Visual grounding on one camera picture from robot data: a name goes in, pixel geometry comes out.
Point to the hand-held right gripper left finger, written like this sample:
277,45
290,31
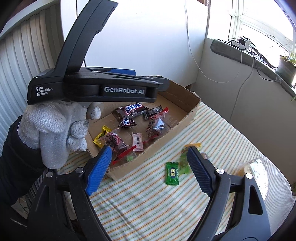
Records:
99,168

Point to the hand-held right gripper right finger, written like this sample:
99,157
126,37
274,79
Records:
201,172

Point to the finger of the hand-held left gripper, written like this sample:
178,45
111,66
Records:
122,71
138,81

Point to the light green candy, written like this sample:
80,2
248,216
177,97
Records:
185,163

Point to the brown chocolate bar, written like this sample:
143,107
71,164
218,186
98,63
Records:
133,109
126,121

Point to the dark green candy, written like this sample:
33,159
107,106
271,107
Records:
172,173

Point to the clear bag of dark candy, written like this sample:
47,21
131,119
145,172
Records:
115,141
159,126

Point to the clear candy with red twist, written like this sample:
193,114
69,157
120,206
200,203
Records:
129,158

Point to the small dark chocolate packet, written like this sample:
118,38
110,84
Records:
152,112

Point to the pink candy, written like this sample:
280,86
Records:
137,141

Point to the cardboard box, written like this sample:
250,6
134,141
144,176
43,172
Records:
178,109

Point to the person's left forearm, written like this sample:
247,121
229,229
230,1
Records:
16,166

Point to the person's left hand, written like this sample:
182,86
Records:
53,129

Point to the small clear wrapped candy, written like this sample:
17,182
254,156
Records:
204,155

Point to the white cabinet panel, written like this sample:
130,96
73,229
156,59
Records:
143,41

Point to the striped tablecloth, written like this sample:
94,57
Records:
166,208

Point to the silver and clear food packet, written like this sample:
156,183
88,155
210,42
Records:
256,176

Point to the white ribbed shutter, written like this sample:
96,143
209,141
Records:
27,58

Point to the white power strip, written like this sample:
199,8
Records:
240,43

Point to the grey window sill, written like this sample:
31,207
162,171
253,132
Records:
259,67

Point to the black flat device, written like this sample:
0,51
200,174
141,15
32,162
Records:
261,55

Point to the white framed window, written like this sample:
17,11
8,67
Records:
252,18

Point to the potted spider plant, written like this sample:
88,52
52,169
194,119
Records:
286,67

